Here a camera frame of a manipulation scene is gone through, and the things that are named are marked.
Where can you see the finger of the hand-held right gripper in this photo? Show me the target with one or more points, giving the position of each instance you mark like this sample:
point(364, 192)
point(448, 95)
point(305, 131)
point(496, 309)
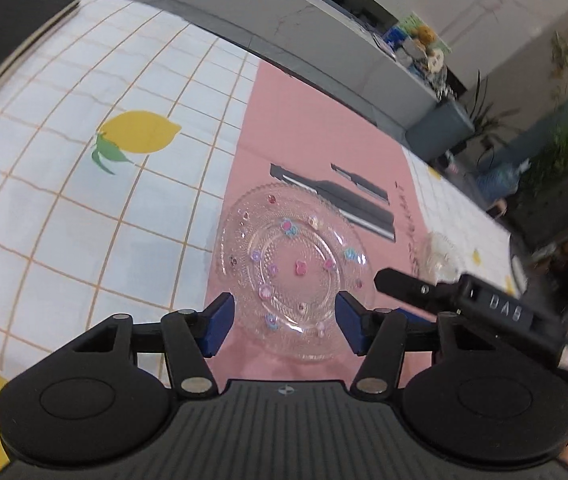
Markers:
point(409, 287)

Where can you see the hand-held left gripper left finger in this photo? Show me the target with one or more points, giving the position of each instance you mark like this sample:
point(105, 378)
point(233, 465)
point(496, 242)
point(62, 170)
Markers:
point(218, 320)

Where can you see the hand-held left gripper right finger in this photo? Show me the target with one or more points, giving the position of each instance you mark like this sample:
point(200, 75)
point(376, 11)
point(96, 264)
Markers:
point(354, 325)

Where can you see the small clear glass bowl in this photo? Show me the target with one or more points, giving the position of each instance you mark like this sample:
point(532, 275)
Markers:
point(441, 255)

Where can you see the clear glass plate with flowers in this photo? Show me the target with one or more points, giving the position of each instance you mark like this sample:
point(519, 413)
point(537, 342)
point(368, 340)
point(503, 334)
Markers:
point(294, 240)

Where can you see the blue water bottle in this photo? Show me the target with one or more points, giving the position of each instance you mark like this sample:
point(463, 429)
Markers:
point(499, 180)

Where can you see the grey trash bin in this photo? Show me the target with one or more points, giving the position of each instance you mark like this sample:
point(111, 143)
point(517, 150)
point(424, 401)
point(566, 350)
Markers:
point(439, 127)

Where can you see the lemon print checked blanket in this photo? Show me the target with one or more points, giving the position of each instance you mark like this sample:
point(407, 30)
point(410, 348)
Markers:
point(63, 210)

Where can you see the potted long-leaf plant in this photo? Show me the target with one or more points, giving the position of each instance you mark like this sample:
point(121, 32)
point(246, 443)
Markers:
point(484, 110)

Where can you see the pink printed mat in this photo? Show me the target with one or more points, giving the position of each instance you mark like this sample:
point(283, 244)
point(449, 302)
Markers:
point(289, 125)

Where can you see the white round decor plate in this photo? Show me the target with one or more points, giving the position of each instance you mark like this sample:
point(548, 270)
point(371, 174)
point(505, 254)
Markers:
point(435, 61)

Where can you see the brown teddy bear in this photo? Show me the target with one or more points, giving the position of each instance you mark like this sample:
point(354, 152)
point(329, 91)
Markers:
point(425, 35)

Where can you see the green vine plant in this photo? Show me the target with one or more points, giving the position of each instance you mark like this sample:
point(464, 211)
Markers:
point(561, 60)

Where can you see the long grey television cabinet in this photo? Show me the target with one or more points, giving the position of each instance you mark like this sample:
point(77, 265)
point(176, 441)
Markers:
point(264, 25)

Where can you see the black book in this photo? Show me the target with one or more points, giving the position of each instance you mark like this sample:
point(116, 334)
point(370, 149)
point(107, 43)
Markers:
point(8, 30)

